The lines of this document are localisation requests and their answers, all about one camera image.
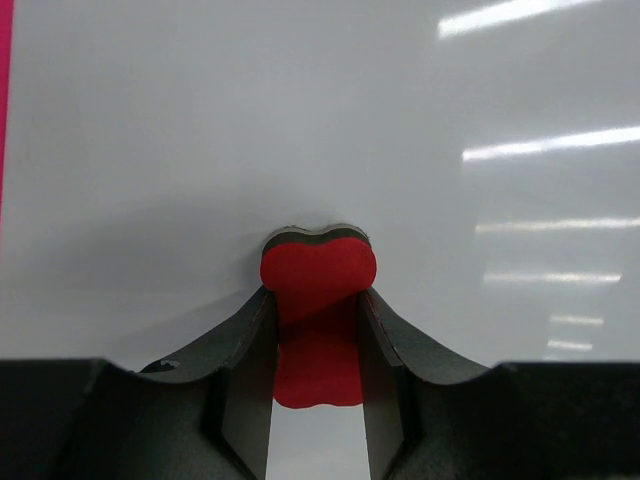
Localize red whiteboard eraser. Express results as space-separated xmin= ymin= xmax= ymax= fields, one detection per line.
xmin=260 ymin=224 xmax=377 ymax=409

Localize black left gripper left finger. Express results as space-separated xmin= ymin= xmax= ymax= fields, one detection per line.
xmin=140 ymin=287 xmax=278 ymax=479

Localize pink framed whiteboard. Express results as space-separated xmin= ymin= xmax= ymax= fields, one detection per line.
xmin=1 ymin=1 xmax=639 ymax=479

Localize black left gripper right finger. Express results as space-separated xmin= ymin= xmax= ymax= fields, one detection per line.
xmin=358 ymin=288 xmax=489 ymax=479

